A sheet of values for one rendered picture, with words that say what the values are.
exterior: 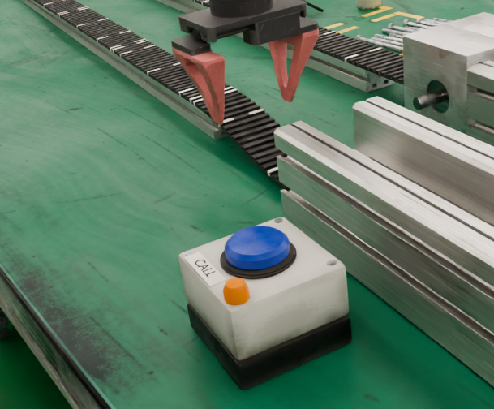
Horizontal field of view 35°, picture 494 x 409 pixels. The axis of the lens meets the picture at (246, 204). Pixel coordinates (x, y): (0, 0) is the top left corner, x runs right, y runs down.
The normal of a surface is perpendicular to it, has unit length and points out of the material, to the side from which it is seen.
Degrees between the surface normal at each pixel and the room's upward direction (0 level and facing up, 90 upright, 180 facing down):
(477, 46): 0
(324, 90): 0
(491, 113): 90
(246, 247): 3
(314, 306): 90
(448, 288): 90
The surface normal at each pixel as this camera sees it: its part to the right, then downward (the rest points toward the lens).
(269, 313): 0.45, 0.37
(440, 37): -0.12, -0.88
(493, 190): -0.88, 0.31
